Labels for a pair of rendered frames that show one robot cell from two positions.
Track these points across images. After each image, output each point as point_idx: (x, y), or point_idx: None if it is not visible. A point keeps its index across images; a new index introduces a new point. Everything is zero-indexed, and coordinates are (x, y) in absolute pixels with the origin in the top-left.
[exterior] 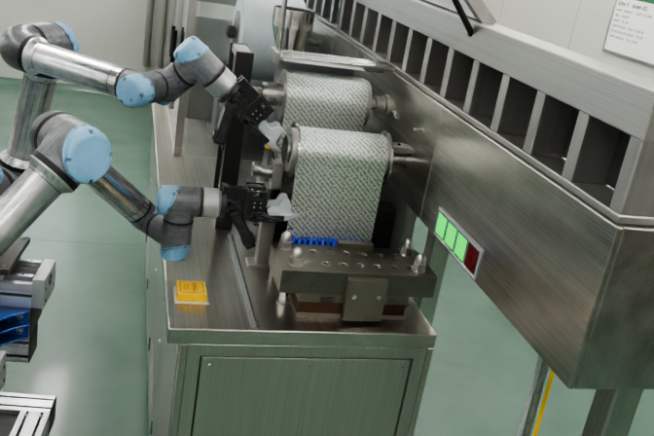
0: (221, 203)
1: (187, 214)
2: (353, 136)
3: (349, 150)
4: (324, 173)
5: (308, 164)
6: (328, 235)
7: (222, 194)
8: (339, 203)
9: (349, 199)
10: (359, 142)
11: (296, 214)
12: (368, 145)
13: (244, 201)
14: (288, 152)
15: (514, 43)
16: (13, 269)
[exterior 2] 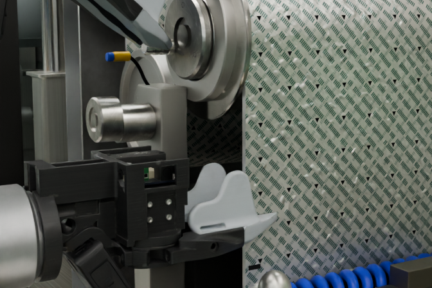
0: (44, 228)
1: None
2: None
3: (367, 1)
4: (319, 78)
5: (274, 57)
6: (350, 261)
7: (38, 196)
8: (364, 163)
9: (387, 146)
10: None
11: (269, 217)
12: None
13: (114, 209)
14: (207, 32)
15: None
16: None
